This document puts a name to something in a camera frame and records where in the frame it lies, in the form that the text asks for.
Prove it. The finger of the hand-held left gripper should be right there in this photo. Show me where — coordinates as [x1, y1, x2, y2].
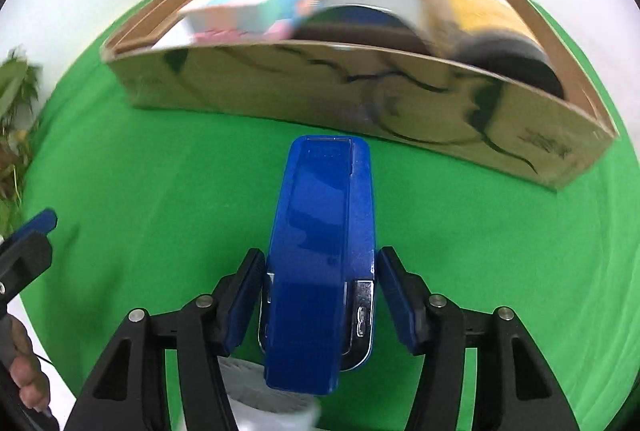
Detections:
[0, 208, 58, 307]

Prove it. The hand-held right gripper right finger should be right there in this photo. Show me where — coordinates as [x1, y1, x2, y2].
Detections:
[376, 246, 581, 431]

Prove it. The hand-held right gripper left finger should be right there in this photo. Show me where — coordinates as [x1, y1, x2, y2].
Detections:
[64, 247, 267, 431]

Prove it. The blue stapler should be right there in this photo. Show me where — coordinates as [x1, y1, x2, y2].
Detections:
[257, 135, 377, 397]

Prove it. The large shallow cardboard box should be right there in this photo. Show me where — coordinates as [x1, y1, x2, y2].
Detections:
[101, 0, 621, 190]

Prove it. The pastel puzzle cube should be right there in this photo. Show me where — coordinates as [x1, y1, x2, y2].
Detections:
[179, 0, 313, 42]

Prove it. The clear jar with yellow label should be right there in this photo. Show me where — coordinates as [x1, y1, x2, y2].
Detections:
[442, 0, 566, 100]

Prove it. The person's left hand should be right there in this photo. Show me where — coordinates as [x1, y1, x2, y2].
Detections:
[0, 313, 53, 414]

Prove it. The white ribbed object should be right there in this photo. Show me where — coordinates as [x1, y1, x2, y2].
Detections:
[217, 356, 321, 431]

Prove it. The large leafy plant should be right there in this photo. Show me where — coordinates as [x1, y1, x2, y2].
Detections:
[0, 46, 43, 232]

